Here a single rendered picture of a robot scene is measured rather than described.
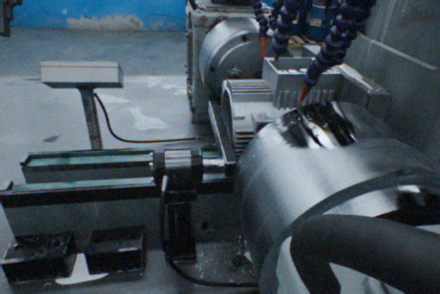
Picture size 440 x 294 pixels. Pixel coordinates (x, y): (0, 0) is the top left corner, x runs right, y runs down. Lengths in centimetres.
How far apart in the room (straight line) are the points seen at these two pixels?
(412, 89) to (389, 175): 37
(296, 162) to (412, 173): 11
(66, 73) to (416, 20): 73
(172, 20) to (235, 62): 538
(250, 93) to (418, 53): 30
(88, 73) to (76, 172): 23
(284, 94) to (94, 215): 44
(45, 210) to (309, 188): 53
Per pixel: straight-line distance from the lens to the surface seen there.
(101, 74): 84
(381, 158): 35
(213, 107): 72
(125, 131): 112
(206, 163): 54
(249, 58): 85
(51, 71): 87
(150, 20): 620
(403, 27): 74
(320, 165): 34
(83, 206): 70
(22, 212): 74
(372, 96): 57
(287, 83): 61
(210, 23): 104
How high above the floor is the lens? 133
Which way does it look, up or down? 31 degrees down
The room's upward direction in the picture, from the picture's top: 4 degrees clockwise
